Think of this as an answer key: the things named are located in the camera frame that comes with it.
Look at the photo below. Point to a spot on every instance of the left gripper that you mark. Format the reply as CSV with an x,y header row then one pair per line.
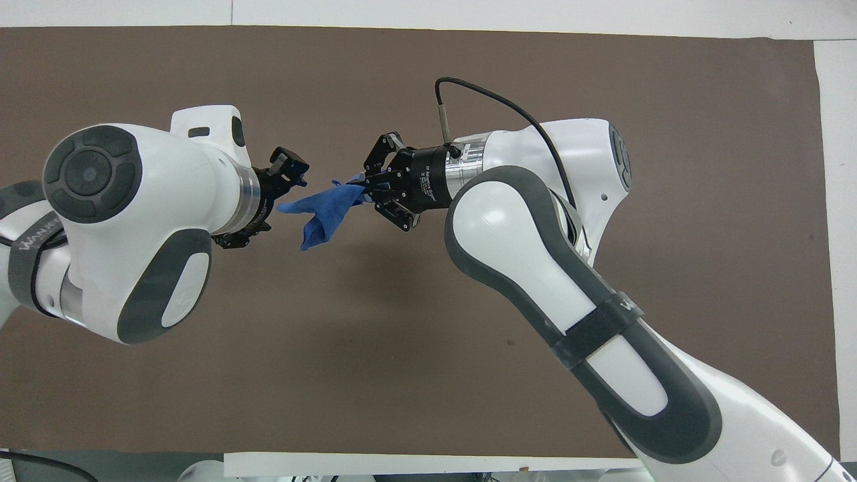
x,y
268,191

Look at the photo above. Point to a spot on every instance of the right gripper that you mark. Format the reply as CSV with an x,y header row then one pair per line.
x,y
425,179

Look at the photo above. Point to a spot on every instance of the blue towel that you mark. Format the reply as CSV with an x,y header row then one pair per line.
x,y
328,207

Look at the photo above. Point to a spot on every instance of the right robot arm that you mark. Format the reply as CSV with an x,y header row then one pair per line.
x,y
535,268

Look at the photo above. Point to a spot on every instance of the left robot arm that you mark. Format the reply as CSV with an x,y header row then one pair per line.
x,y
167,194

